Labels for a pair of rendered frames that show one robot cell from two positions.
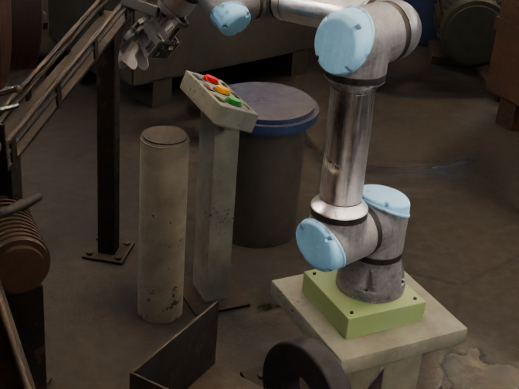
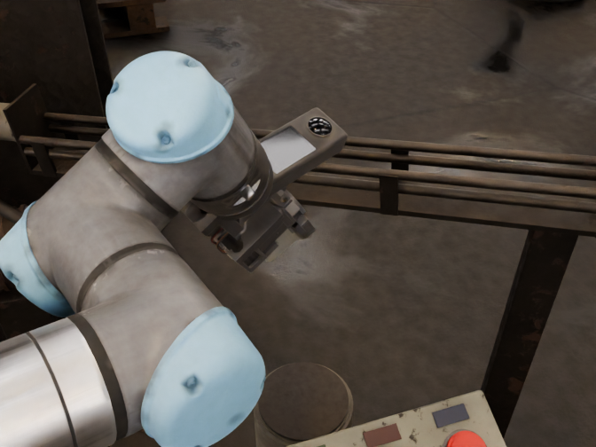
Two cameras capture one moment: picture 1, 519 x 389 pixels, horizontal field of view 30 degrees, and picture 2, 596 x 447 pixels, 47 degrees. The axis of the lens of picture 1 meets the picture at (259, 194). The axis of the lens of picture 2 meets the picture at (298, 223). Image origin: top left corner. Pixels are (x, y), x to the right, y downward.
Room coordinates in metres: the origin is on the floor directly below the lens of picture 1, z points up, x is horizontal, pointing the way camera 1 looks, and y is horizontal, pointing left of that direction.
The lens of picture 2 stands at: (2.20, -0.23, 1.21)
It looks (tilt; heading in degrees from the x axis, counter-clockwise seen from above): 41 degrees down; 98
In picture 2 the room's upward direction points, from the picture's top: straight up
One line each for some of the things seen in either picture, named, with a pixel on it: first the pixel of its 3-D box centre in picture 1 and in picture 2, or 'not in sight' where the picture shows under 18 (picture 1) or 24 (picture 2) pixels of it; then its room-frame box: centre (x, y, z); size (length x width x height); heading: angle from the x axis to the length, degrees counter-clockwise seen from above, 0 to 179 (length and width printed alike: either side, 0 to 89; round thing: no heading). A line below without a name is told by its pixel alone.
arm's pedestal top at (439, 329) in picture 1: (365, 310); not in sight; (1.81, -0.26, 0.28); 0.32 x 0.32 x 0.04; 28
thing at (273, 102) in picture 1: (259, 166); not in sight; (2.63, 0.01, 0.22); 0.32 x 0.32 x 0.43
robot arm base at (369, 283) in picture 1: (373, 265); not in sight; (1.81, -0.26, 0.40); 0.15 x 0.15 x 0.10
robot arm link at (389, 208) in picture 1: (378, 219); not in sight; (1.80, -0.26, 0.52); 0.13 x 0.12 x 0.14; 134
